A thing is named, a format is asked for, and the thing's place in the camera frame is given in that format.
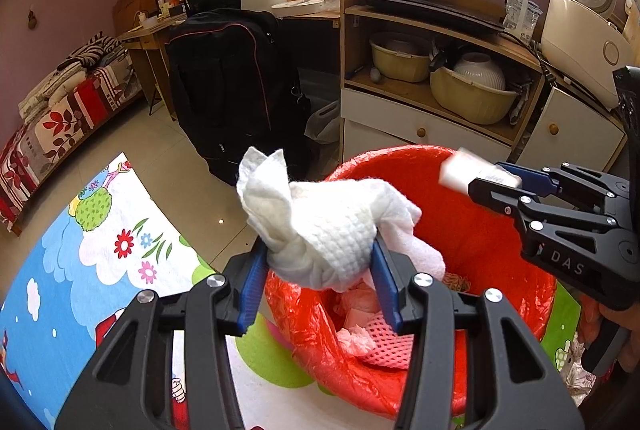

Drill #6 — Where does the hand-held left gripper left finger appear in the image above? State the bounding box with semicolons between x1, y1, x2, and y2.
55;240;271;430

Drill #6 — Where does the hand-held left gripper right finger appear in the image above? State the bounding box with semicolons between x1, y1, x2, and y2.
370;233;586;430

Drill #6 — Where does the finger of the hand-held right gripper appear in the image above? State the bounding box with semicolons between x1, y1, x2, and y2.
467;177;630;259
495;161;632;224

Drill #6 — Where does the red lined trash bin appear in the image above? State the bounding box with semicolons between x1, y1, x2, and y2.
265;145;558;421

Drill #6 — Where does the pink foam fruit net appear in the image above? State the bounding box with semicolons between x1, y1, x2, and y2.
362;315;418;368

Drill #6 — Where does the white paper towel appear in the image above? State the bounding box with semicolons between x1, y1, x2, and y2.
236;147;447;293

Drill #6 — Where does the small white foam block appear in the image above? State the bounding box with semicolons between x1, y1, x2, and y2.
439;147;523;192

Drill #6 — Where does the person's right hand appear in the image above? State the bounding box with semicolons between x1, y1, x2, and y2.
577;295;640;376

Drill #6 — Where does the wooden kitchen cabinet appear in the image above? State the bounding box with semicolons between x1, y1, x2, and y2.
340;0;628;171

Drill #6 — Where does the pink crumpled plastic bag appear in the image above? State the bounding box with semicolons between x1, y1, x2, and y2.
337;325;376;357

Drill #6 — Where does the large yellow basin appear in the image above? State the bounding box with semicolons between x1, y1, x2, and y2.
430;65;521;125

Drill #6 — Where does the white rice cooker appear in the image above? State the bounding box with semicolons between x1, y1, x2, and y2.
541;0;633;108

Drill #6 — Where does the white ribbed bowl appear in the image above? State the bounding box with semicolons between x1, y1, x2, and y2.
452;52;507;91

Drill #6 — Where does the white floor plastic bag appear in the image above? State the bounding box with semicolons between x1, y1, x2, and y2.
305;103;342;145

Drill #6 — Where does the wooden cutting board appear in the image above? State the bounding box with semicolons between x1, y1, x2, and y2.
622;3;640;44

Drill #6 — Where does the blue white packet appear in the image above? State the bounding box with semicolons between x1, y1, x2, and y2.
502;0;543;44

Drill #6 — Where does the large black backpack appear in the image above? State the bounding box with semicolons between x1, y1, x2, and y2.
166;9;311;186

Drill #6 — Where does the blue cartoon printed blanket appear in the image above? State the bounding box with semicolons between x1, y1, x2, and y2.
0;153;601;430

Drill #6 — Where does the small yellow basin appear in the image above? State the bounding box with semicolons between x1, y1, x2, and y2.
369;32;432;84

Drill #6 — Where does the black induction cooker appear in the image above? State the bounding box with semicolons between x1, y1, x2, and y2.
356;0;506;34

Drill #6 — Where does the bed with leaf bedspread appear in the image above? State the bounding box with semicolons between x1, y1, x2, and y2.
0;33;143;236

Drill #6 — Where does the wooden desk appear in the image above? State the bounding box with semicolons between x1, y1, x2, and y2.
120;15;188;121

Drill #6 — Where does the folded white quilt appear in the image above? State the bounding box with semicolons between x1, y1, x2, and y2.
20;60;96;116

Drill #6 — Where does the black white striped cloth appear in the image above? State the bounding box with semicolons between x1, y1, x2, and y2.
57;33;121;71

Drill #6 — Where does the wooden headboard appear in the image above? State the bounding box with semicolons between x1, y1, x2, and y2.
112;0;157;31

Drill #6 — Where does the black power cable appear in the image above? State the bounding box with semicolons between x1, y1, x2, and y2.
530;40;621;111

